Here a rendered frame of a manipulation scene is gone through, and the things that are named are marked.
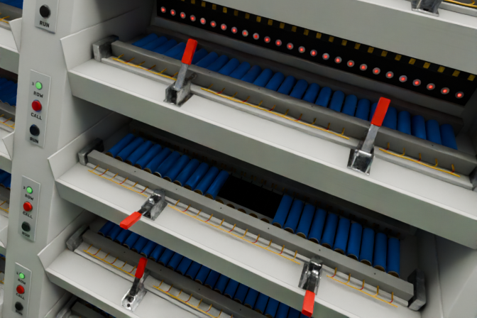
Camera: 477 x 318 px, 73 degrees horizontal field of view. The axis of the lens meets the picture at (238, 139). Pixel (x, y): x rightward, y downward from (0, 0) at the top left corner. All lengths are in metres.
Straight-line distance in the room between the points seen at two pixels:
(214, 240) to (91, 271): 0.28
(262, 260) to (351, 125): 0.24
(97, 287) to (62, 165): 0.24
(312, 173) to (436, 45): 0.20
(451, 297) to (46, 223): 0.64
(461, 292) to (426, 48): 0.29
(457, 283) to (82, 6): 0.63
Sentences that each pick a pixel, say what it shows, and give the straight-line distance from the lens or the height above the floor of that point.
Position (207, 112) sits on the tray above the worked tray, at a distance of 0.46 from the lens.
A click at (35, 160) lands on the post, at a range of 0.65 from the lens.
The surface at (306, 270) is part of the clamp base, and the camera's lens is 0.50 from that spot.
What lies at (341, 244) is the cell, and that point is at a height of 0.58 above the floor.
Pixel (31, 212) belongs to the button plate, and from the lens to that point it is 0.70.
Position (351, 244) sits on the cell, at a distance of 0.56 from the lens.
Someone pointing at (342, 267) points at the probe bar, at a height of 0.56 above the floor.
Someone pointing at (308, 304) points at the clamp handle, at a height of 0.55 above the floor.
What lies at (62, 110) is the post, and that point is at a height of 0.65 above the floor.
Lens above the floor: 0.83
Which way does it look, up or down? 17 degrees down
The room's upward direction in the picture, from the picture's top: 16 degrees clockwise
